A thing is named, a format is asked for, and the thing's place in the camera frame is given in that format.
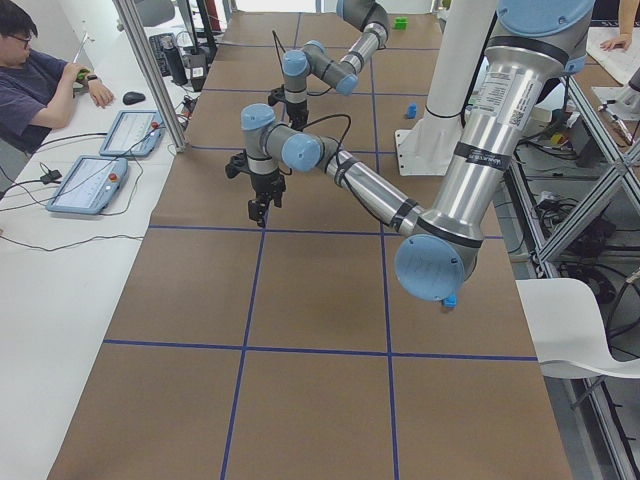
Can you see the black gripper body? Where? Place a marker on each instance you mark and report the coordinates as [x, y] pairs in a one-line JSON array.
[[296, 107], [265, 183]]

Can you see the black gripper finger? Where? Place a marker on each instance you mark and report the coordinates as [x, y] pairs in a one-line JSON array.
[[258, 210]]

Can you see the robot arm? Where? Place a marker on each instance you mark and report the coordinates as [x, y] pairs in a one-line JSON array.
[[495, 60], [371, 19]]

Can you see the small blue block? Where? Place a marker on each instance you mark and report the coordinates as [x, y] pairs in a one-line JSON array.
[[411, 111]]

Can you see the black water bottle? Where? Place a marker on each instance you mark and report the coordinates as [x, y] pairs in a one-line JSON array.
[[174, 61]]

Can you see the green two-stud block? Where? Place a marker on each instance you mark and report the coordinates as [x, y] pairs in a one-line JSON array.
[[400, 23]]

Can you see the upper teach pendant tablet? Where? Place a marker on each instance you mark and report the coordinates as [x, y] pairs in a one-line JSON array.
[[133, 133]]

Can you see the teach pendant tablet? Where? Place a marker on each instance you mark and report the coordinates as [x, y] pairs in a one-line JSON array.
[[133, 133], [89, 186]]

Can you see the black computer mouse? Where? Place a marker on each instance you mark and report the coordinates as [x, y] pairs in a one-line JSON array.
[[133, 97]]

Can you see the lower teach pendant tablet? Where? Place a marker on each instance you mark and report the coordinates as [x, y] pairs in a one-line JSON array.
[[89, 186]]

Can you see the long blue four-stud block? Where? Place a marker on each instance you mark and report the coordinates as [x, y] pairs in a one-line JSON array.
[[450, 301]]

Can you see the seated person dark shirt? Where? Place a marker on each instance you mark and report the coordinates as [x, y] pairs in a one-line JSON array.
[[37, 89]]

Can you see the white chair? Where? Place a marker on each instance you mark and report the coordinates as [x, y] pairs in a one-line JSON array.
[[567, 330]]

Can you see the aluminium frame post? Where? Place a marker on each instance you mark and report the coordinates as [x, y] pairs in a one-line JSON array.
[[138, 40]]

